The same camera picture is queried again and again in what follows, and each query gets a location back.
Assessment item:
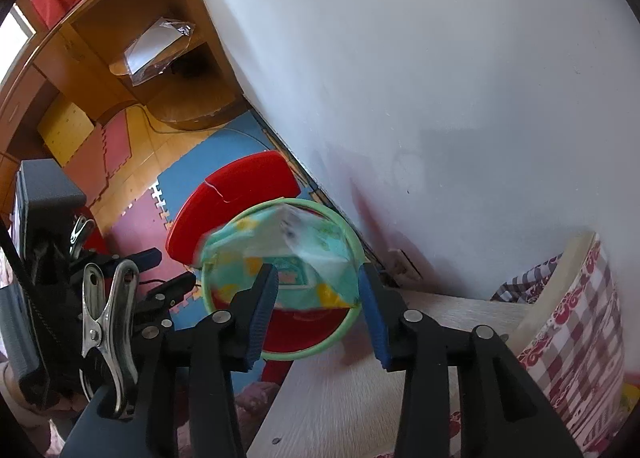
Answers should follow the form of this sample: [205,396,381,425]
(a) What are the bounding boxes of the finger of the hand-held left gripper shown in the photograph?
[136,272,197,311]
[85,247,163,273]

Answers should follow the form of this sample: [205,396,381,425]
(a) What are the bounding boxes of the person's left forearm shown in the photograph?
[0,353,76,458]

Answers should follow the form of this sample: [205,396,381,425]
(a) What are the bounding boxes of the green rimmed trash bin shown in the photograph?
[197,197,366,363]

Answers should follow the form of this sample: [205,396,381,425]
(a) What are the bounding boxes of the cartoon print plastic bag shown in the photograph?
[200,203,362,311]

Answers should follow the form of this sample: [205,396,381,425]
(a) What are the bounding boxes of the blue foam floor mat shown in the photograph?
[150,110,321,224]

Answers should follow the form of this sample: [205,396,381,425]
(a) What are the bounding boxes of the white wall outlet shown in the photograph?
[387,248,423,284]

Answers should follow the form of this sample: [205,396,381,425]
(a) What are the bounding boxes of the red foam floor mat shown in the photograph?
[80,183,201,319]

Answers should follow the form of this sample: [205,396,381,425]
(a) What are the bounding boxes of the window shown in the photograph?
[0,3,38,69]

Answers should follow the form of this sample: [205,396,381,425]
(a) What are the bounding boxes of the heart print bedsheet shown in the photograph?
[447,233,631,458]

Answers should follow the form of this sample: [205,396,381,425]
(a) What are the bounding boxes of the pink fleece clothing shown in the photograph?
[175,378,283,458]

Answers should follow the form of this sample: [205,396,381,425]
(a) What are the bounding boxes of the metal spring clip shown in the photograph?
[69,215,96,259]
[81,259,141,415]

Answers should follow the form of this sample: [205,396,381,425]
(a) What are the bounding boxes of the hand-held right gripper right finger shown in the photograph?
[356,262,585,458]

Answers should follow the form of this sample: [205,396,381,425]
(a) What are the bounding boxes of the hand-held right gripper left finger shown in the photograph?
[142,263,280,458]

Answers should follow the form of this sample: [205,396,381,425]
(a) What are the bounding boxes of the pink foam floor mat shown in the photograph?
[62,110,136,199]

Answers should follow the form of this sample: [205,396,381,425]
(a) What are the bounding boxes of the light wooden bed frame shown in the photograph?
[247,288,531,458]

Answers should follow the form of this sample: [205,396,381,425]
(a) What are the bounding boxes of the yellow foam floor mat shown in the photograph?
[37,95,98,169]

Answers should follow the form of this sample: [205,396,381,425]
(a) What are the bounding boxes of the black cable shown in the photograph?
[0,218,51,354]

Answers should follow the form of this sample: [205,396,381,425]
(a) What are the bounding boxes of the cream mattress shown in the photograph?
[510,233,598,349]

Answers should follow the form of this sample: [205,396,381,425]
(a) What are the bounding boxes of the wooden corner shelf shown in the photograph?
[0,0,251,219]

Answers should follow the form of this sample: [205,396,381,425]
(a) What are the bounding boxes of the red plastic stool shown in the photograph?
[166,150,301,269]

